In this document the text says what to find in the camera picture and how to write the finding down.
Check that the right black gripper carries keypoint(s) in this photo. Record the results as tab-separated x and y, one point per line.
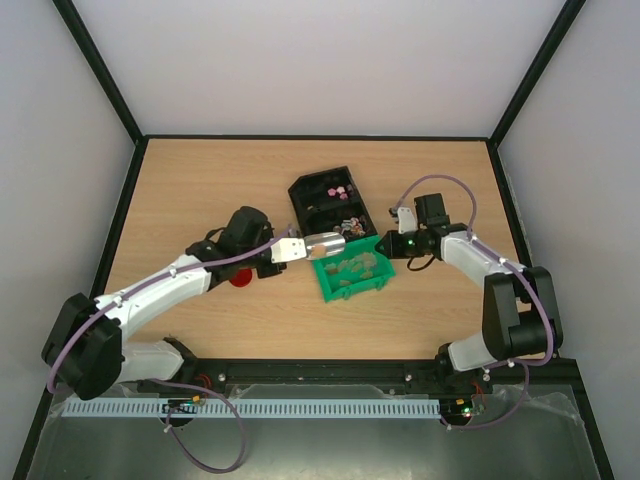
385	244

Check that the red jar lid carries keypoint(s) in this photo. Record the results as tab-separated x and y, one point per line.
242	278

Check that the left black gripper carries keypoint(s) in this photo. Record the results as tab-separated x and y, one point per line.
272	272

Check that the light blue cable duct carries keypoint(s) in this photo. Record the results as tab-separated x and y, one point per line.
255	408

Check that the green bin with gummies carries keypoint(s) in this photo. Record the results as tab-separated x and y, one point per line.
359	268

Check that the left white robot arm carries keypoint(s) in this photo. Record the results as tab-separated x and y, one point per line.
90	349

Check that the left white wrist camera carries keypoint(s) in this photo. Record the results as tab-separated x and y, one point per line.
287	250

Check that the black bin with star candies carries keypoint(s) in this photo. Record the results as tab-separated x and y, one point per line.
324	190

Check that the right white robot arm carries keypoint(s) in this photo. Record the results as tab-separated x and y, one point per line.
520	319

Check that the black front mounting rail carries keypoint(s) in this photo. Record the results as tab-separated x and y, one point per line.
320	372

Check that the black bin with lollipops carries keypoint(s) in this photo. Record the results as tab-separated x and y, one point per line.
352	220

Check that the metal scoop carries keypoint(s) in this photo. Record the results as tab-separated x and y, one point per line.
324	245

